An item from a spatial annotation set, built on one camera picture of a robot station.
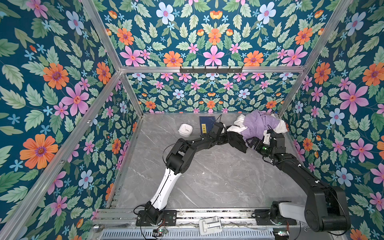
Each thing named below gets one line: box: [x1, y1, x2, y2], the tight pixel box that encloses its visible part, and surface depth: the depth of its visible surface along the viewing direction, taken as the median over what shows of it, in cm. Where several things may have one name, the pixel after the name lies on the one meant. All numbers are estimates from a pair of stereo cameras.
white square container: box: [178, 123, 193, 138], surface depth 108 cm
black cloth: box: [227, 131, 248, 154], surface depth 100 cm
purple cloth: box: [240, 110, 281, 141], surface depth 107 cm
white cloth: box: [226, 113, 288, 134], surface depth 106 cm
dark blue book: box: [199, 116, 216, 134], surface depth 114 cm
